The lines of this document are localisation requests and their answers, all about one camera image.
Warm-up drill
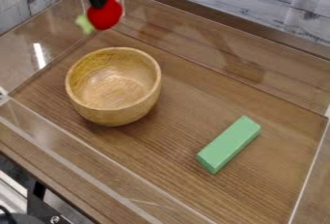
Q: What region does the green rectangular block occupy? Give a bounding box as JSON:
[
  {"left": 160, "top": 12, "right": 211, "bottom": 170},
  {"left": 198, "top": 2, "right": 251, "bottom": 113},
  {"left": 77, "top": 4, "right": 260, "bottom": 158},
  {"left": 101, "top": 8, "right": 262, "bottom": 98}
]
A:
[{"left": 196, "top": 116, "right": 262, "bottom": 174}]

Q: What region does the black cable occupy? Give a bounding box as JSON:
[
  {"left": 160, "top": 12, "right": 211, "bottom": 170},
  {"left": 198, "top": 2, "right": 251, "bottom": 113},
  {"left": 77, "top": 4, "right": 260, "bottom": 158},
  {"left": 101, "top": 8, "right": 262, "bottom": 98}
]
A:
[{"left": 0, "top": 205, "right": 19, "bottom": 224}]

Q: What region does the light wooden bowl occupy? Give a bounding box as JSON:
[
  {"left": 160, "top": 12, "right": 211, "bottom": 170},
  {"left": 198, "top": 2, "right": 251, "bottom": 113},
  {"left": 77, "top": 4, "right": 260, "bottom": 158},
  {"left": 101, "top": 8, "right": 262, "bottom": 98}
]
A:
[{"left": 64, "top": 47, "right": 162, "bottom": 126}]

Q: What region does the clear acrylic tray wall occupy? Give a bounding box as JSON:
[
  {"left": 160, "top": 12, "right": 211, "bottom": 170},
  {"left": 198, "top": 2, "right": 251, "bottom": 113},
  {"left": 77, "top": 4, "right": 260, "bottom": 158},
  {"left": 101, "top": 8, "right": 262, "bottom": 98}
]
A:
[{"left": 0, "top": 88, "right": 215, "bottom": 224}]

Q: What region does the black table leg clamp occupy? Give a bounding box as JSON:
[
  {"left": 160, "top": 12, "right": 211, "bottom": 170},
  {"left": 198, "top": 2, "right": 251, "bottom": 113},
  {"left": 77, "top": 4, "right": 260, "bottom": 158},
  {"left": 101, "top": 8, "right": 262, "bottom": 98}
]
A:
[{"left": 27, "top": 182, "right": 72, "bottom": 224}]

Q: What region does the red plush fruit green leaf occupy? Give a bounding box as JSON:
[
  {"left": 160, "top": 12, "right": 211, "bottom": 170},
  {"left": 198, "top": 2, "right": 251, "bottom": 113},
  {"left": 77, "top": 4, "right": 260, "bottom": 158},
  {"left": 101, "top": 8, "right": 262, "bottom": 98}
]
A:
[{"left": 75, "top": 0, "right": 124, "bottom": 35}]

